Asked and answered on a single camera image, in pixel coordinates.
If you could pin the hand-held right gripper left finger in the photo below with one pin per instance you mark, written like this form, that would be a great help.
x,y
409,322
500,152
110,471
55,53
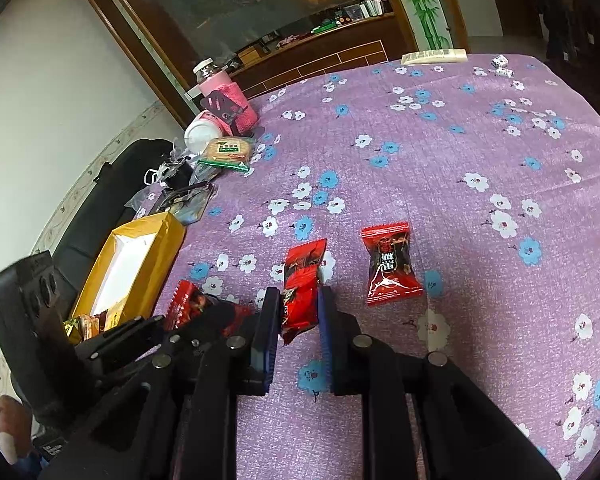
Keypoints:
x,y
267,340

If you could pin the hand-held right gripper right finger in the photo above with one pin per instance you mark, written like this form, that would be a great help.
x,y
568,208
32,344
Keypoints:
x,y
327,340

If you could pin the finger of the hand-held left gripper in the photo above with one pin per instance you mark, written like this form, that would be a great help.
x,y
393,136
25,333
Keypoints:
x,y
125,335
215,325

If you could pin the red candy packet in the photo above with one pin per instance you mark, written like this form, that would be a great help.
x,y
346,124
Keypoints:
x,y
390,265
300,290
192,302

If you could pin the orange snack packet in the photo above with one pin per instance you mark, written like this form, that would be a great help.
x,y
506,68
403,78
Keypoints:
x,y
87,325

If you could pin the yellow cardboard box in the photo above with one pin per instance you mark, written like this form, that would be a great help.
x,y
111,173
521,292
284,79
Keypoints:
x,y
165,245

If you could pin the person's left forearm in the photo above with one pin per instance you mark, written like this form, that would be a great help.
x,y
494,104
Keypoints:
x,y
12,425

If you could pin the clear plastic bag with keys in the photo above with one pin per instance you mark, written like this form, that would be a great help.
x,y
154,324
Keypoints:
x,y
190,205

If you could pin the black leather chair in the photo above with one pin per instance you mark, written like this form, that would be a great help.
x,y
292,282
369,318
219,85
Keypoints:
x,y
105,200

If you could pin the green cracker packet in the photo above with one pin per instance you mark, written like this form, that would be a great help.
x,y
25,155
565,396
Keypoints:
x,y
227,151

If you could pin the pink sleeved bottle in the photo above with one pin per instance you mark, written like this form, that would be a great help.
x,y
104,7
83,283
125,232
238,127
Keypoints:
x,y
215,85

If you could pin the wooden glass cabinet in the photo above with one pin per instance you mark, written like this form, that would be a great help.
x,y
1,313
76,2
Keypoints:
x,y
305,55

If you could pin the dark hanging coat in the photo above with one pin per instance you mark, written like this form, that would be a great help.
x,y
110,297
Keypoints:
x,y
555,15

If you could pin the green bamboo wall decal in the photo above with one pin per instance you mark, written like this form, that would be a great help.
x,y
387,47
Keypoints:
x,y
422,5

